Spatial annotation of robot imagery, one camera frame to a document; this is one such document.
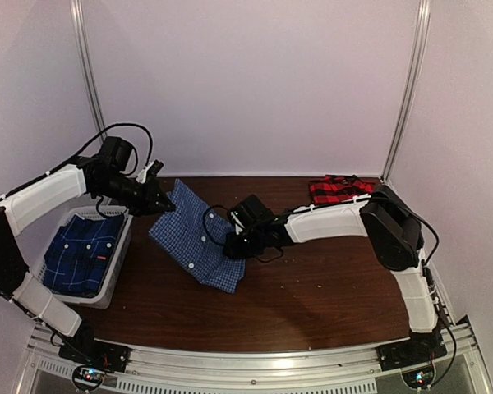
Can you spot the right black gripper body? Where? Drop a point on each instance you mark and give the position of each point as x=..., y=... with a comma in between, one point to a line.
x=248, y=248

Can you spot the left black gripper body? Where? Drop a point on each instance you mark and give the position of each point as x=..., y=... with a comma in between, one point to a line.
x=139, y=200

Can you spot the blue small-check long sleeve shirt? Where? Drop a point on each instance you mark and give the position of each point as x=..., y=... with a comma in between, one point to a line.
x=193, y=236

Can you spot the red black plaid shirt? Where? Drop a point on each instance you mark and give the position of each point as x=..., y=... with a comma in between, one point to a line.
x=332, y=189

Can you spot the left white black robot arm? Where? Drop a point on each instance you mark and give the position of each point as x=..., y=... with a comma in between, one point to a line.
x=24, y=207

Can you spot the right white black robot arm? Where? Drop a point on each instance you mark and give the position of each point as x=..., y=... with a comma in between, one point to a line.
x=393, y=229

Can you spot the dark blue plaid shirt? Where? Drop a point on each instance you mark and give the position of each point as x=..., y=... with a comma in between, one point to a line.
x=79, y=253

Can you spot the white plastic laundry basket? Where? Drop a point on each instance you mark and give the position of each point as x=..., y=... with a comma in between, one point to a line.
x=103, y=298

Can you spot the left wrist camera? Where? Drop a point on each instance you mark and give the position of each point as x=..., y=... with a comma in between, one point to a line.
x=150, y=170

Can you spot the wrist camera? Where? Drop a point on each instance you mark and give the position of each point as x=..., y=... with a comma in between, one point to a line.
x=235, y=221
x=150, y=170

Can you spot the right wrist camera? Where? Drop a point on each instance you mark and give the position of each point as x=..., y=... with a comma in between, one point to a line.
x=235, y=221

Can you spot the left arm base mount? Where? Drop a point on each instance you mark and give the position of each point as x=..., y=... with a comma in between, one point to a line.
x=83, y=348

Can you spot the front aluminium frame rail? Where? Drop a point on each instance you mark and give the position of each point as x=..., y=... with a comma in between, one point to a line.
x=353, y=369

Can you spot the left aluminium frame post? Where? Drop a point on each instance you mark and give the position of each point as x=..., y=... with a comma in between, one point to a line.
x=79, y=26

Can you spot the aluminium frame post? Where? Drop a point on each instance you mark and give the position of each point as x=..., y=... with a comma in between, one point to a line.
x=79, y=26
x=421, y=32

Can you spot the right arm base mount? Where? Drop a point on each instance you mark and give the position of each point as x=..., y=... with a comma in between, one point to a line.
x=419, y=348

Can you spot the right aluminium frame post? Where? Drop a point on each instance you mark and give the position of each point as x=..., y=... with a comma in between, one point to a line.
x=421, y=32

